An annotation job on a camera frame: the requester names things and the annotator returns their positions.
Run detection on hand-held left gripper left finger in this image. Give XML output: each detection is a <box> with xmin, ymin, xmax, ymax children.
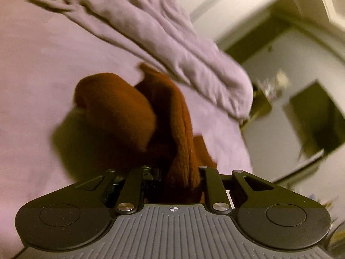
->
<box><xmin>73</xmin><ymin>166</ymin><xmax>152</xmax><ymax>213</ymax></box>

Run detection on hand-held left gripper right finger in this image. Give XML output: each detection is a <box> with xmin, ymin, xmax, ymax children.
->
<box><xmin>198</xmin><ymin>166</ymin><xmax>273</xmax><ymax>213</ymax></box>

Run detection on brown button cardigan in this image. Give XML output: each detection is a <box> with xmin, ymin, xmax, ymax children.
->
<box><xmin>73</xmin><ymin>63</ymin><xmax>218</xmax><ymax>205</ymax></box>

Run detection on yellow side table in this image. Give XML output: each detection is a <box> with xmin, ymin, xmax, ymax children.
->
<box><xmin>239</xmin><ymin>86</ymin><xmax>273</xmax><ymax>128</ymax></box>

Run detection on pale decorative ornaments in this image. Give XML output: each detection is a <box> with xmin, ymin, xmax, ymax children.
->
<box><xmin>256</xmin><ymin>69</ymin><xmax>289</xmax><ymax>101</ymax></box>

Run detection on dark framed panel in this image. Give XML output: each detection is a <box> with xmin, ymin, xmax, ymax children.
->
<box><xmin>289</xmin><ymin>80</ymin><xmax>343</xmax><ymax>157</ymax></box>

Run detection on lavender bed sheet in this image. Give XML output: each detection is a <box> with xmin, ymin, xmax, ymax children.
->
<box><xmin>0</xmin><ymin>0</ymin><xmax>254</xmax><ymax>259</ymax></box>

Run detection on crumpled lavender duvet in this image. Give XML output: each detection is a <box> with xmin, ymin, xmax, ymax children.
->
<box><xmin>8</xmin><ymin>0</ymin><xmax>254</xmax><ymax>121</ymax></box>

